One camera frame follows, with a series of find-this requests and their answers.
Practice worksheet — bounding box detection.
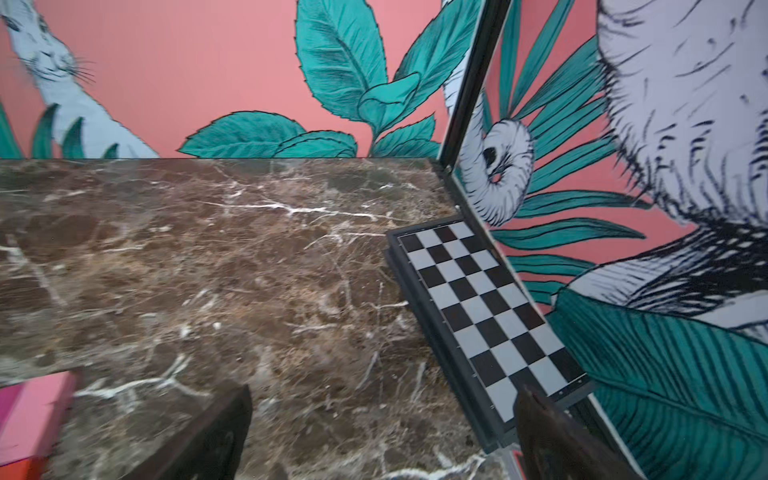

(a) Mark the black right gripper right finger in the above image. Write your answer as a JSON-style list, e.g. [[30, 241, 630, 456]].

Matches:
[[514, 386, 641, 480]]

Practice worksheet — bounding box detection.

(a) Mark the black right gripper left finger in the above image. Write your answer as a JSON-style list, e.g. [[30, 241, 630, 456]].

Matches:
[[124, 383, 253, 480]]

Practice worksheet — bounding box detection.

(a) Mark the pink block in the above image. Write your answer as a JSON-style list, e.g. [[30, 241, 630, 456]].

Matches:
[[1, 371, 78, 470]]

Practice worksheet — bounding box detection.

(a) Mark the red block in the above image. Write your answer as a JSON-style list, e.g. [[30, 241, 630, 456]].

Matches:
[[0, 458, 47, 480]]

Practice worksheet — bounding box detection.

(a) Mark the black white checkerboard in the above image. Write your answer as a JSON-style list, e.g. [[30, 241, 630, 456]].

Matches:
[[385, 216, 595, 453]]

